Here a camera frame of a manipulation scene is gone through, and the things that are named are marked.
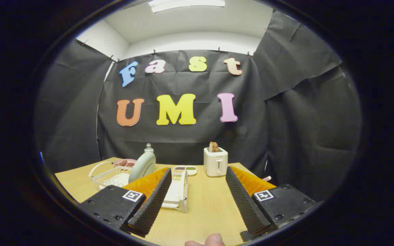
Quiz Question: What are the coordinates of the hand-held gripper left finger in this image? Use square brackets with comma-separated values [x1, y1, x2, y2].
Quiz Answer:
[80, 167, 172, 238]

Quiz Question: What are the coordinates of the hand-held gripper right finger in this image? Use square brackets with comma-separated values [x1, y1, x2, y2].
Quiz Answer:
[225, 166, 322, 242]

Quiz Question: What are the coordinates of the white wire dish rack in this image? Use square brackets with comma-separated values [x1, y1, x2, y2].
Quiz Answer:
[88, 161, 189, 214]

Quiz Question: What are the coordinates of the pale green plate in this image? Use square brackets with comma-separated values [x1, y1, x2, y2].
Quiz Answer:
[128, 151, 157, 184]

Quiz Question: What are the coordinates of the pink plate with food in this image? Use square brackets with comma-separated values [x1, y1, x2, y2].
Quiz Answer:
[113, 159, 137, 168]

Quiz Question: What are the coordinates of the white divided snack tray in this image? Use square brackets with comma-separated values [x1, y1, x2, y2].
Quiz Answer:
[173, 165, 198, 176]

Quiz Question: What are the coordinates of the white toaster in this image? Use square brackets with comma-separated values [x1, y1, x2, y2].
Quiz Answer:
[203, 147, 228, 177]

